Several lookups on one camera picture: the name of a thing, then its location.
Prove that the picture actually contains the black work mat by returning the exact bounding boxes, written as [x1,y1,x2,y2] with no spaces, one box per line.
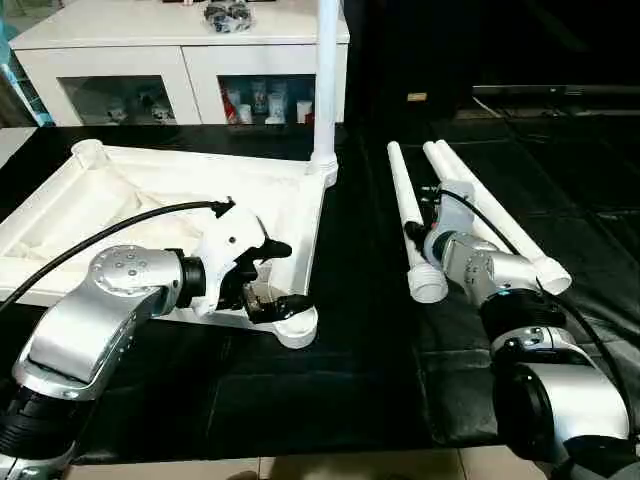
[0,118,640,466]

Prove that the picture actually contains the dark bundle on cabinet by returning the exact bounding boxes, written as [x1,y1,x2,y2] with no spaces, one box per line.
[204,2,252,34]

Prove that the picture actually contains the white glass-door cabinet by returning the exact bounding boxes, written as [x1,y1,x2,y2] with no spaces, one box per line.
[8,0,351,129]

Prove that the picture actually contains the teal plastic object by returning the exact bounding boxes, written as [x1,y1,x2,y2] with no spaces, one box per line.
[0,28,51,127]

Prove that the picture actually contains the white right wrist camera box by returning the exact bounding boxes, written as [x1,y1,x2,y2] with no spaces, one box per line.
[434,179,480,243]

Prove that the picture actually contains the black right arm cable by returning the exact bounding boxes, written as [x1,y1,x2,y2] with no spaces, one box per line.
[428,185,640,426]

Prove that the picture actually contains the dark metal rail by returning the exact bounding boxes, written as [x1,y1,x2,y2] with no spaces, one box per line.
[472,84,640,99]

